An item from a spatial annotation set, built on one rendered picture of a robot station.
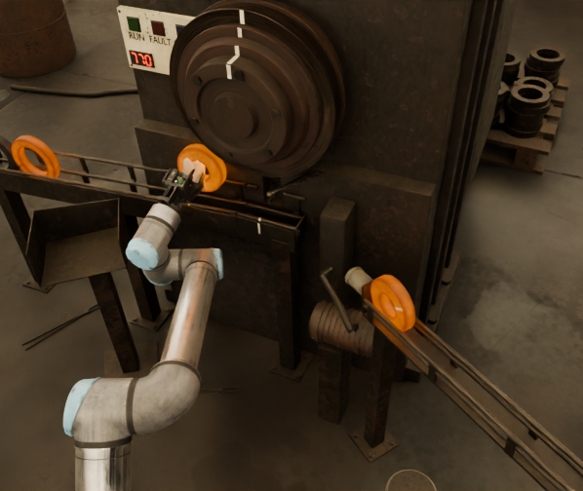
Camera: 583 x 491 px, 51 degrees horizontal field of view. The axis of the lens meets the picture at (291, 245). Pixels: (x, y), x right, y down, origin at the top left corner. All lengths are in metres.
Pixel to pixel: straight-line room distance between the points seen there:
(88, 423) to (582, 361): 1.83
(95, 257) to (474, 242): 1.68
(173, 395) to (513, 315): 1.65
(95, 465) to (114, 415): 0.11
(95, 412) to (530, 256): 2.08
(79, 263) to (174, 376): 0.77
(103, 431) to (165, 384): 0.15
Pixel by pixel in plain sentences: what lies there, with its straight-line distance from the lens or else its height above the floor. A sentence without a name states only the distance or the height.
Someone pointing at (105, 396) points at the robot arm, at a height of 0.85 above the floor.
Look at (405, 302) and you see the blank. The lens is 1.56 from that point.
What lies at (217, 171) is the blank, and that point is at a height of 0.84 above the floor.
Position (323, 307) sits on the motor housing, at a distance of 1.84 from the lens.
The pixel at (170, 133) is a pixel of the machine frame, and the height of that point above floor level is 0.87.
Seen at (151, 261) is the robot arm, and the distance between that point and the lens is 1.69.
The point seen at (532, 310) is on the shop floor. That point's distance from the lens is 2.69.
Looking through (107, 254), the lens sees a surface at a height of 0.60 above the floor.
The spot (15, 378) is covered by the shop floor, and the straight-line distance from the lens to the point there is 2.59.
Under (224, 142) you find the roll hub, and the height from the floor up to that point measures 1.02.
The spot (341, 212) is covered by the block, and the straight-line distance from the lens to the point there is 1.74.
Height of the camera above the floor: 1.92
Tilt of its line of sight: 43 degrees down
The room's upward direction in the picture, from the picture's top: 2 degrees counter-clockwise
